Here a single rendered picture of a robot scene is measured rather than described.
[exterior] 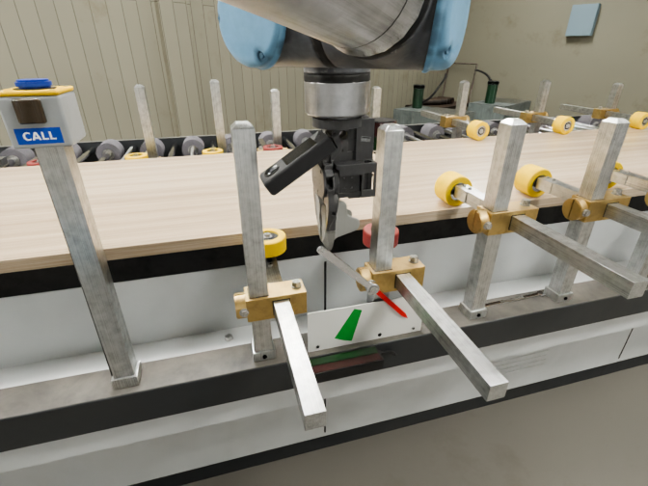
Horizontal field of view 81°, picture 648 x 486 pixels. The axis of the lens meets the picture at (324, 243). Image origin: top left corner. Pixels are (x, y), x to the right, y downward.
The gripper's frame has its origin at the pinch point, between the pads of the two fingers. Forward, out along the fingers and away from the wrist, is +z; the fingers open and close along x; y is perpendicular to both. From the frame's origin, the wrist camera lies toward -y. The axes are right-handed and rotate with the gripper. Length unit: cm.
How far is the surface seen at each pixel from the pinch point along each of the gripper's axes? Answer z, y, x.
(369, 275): 11.9, 11.0, 6.1
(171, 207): 8, -29, 45
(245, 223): -2.5, -12.0, 6.0
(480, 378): 12.8, 16.5, -22.2
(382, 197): -4.4, 12.7, 6.1
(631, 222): 5, 67, -1
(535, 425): 99, 87, 17
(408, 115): 64, 259, 475
